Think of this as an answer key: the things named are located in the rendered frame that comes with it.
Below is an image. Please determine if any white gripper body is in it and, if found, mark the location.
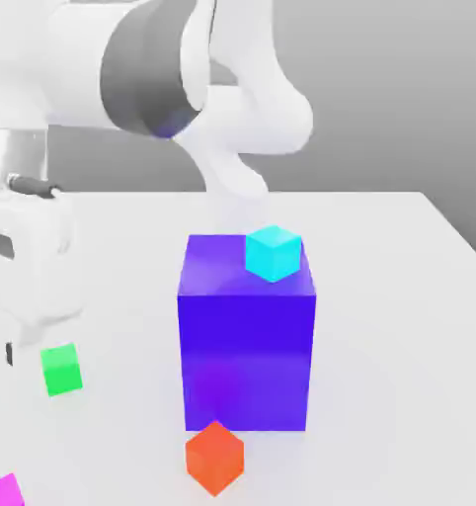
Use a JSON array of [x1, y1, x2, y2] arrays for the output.
[[0, 194, 85, 346]]

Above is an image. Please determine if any small green cube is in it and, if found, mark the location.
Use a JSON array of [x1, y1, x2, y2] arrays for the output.
[[39, 342, 84, 398]]

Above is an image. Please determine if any small magenta cube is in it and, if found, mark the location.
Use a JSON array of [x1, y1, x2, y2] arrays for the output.
[[0, 472, 27, 506]]

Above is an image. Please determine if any small orange cube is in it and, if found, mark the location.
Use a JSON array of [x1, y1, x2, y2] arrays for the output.
[[185, 420, 246, 498]]

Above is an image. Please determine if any small cyan cube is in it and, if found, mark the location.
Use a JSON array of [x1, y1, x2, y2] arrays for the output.
[[244, 223, 303, 285]]

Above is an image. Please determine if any large purple box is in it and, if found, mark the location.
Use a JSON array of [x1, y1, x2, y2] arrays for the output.
[[177, 233, 318, 433]]

